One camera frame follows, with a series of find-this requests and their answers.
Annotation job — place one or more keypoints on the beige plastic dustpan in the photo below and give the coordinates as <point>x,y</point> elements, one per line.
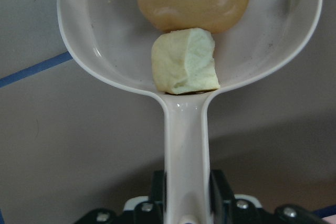
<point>112,41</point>

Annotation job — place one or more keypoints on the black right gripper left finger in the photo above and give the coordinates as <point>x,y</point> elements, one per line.
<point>158,191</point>

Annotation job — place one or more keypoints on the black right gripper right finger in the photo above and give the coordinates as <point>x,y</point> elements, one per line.
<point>222,198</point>

